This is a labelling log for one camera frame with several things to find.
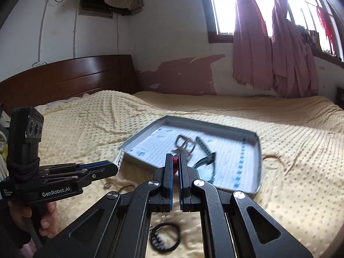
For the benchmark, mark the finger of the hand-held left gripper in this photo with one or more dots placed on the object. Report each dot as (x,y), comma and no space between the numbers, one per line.
(104,171)
(92,164)

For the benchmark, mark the metal clip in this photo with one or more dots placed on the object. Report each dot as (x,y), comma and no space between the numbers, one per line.
(178,142)

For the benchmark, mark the person's left hand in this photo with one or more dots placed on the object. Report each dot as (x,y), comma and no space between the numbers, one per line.
(49,217)

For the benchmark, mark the barred window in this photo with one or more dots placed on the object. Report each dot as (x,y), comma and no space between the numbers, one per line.
(225,10)

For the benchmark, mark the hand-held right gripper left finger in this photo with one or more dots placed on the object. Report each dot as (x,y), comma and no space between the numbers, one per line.
(169,178)

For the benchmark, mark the dark wooden headboard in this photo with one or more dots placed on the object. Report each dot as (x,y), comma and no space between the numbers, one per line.
(67,78)

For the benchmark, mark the white pillow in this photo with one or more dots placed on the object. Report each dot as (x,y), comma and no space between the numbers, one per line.
(61,103)

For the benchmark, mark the dark wooden desk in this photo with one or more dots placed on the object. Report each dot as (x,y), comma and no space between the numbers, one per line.
(340,94)

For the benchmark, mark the yellow dotted blanket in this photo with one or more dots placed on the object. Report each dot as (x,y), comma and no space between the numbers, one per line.
(295,145)

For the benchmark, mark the pink curtain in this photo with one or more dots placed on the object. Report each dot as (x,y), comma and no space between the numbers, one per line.
(250,45)
(293,59)

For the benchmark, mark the grey shallow tray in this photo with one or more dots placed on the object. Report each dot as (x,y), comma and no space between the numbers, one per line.
(236,166)

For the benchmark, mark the red hanging tassel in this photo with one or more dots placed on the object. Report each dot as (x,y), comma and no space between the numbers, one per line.
(326,24)

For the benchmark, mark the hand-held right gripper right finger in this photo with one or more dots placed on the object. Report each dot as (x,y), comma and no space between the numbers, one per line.
(182,182)

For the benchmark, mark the white wall socket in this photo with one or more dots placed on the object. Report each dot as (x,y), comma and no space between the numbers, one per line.
(39,64)

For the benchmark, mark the window sill clutter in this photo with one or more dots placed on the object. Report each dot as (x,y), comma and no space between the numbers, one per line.
(309,36)

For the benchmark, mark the silver glitter hair clip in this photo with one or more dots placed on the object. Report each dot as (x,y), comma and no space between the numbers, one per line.
(119,160)

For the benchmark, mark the dark wall box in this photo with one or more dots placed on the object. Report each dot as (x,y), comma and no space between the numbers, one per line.
(94,9)

